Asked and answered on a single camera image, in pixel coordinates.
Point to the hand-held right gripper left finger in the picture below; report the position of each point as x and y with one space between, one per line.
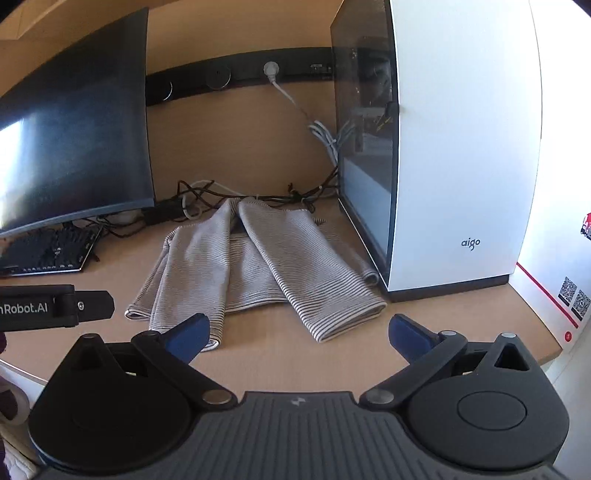
190 334

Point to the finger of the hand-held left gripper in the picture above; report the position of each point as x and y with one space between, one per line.
94 304

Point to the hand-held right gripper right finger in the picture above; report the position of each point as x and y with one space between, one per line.
408 337

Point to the striped knit sweater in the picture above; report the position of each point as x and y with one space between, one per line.
268 258

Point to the black keyboard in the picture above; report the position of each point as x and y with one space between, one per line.
46 251

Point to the black power adapter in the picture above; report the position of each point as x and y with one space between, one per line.
161 213

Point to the curved black monitor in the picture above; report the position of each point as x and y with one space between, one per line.
78 124

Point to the white cardboard box red stripe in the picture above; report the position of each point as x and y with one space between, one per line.
565 184

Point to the black wall socket rail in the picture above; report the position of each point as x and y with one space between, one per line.
244 69

